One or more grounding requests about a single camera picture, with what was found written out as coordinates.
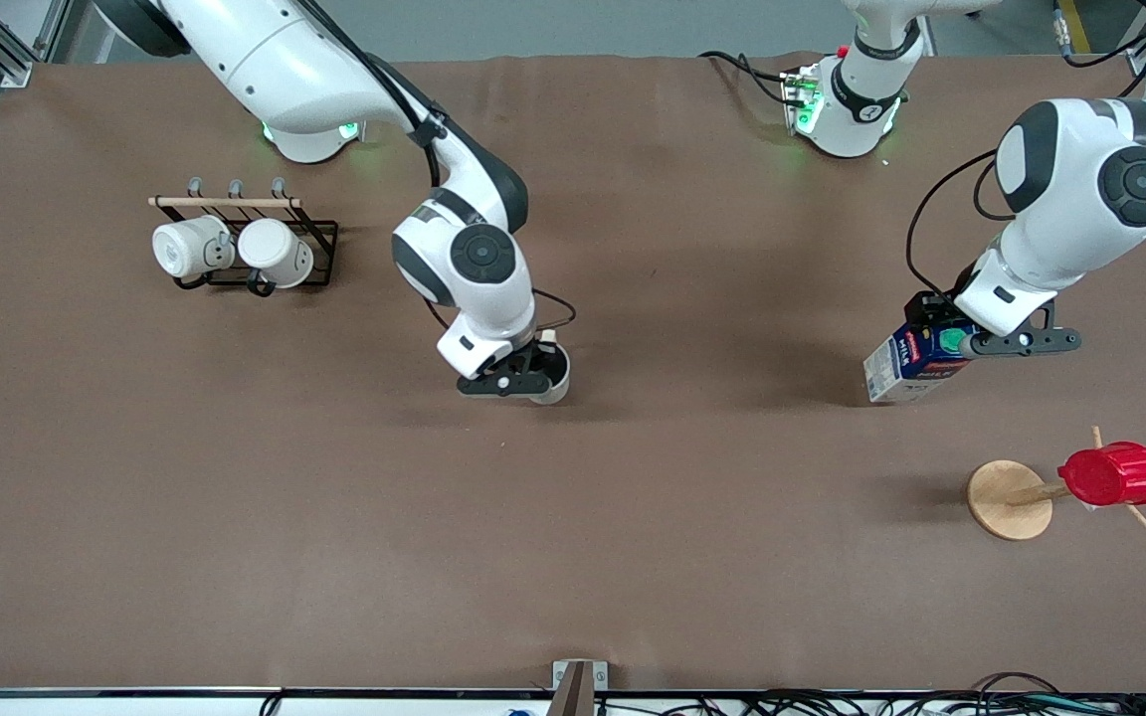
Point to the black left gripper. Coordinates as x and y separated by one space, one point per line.
931 310

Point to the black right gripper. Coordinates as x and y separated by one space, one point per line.
540 351

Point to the white mug with grey inside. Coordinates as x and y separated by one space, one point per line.
560 383

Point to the blue milk carton green cap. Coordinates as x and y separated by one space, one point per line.
906 373

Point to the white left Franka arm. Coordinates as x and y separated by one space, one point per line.
1070 219

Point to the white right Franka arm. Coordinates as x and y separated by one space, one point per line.
285 60

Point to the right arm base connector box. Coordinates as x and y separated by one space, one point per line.
349 129

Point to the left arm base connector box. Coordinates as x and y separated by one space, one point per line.
802 99

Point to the wooden cup tree stand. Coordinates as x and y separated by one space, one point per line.
1006 497

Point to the red plastic cup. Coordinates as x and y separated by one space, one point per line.
1115 475

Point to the white ceramic mug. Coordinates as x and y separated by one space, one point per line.
275 249
180 249

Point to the grey metal mounting bracket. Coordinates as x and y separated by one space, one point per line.
561 671

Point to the brown camera pole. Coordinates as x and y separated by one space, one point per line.
573 696

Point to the aluminium frame profile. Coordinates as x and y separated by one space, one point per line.
11 70

